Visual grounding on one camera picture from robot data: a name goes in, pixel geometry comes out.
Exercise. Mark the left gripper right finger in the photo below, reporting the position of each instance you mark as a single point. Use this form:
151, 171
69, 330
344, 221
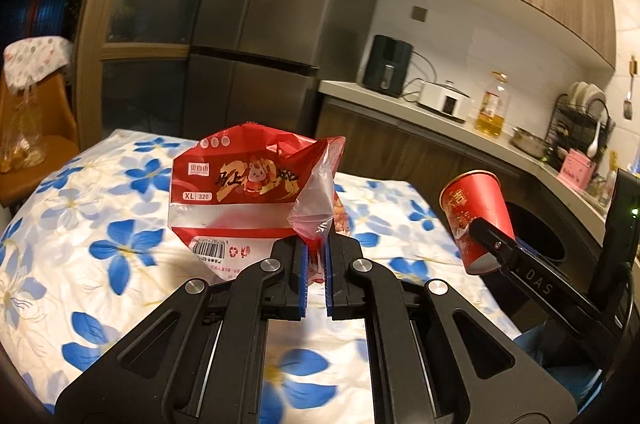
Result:
328, 273

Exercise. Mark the cooking oil bottle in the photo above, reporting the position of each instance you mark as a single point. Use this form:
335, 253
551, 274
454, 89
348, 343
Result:
495, 102

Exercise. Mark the black trash bin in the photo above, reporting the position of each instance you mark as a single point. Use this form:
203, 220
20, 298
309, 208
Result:
535, 235

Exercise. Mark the blue gloved hand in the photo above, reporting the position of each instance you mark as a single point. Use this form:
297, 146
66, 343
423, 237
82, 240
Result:
560, 357

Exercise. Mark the orange chair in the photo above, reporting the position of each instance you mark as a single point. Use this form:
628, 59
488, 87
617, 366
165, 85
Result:
59, 130

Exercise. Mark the dotted white cloth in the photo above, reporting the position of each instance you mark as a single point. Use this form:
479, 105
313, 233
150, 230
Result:
28, 61

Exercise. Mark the white slow cooker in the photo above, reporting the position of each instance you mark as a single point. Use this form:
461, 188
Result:
445, 100

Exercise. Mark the clear plastic bag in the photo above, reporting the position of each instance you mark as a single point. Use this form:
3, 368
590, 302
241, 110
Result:
22, 143

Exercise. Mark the blue floral tablecloth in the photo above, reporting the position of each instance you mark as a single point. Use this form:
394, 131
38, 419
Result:
90, 254

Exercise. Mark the hanging spatula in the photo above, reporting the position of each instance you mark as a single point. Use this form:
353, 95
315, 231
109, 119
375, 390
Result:
628, 108

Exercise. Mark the red snack package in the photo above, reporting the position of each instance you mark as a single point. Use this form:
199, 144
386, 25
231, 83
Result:
240, 190

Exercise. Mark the pink utensil holder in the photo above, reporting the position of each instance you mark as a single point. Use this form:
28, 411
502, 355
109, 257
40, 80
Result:
576, 170

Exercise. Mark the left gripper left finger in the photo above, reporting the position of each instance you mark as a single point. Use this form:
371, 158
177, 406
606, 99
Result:
302, 271

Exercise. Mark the wooden glass door cabinet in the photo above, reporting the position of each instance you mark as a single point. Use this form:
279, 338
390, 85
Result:
130, 60

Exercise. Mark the wooden lower cabinets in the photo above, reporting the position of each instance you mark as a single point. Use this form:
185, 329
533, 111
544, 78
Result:
380, 147

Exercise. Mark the beer can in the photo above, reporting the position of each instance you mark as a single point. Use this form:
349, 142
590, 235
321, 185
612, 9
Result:
608, 188

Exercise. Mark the steel bowl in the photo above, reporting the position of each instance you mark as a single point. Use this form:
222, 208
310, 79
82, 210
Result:
529, 143

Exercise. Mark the black dish rack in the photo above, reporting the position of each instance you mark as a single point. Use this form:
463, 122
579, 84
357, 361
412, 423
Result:
580, 121

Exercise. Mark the wall socket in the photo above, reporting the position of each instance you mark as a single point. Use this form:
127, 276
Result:
418, 14

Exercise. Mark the dark steel refrigerator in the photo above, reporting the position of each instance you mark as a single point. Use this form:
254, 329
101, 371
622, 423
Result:
263, 61

